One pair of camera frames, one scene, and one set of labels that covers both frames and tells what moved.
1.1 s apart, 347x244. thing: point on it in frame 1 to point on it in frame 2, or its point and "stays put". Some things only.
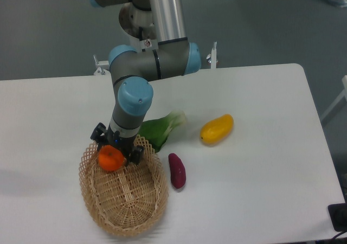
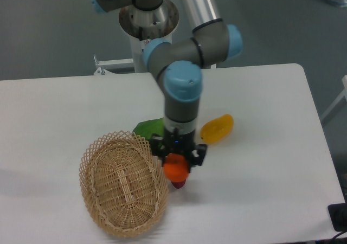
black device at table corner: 338,213 stays put
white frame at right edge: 344,93 stays put
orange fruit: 110,158 to 176,167
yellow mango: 215,130 stays put
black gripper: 102,136 to 174,142
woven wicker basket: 125,203 stays put
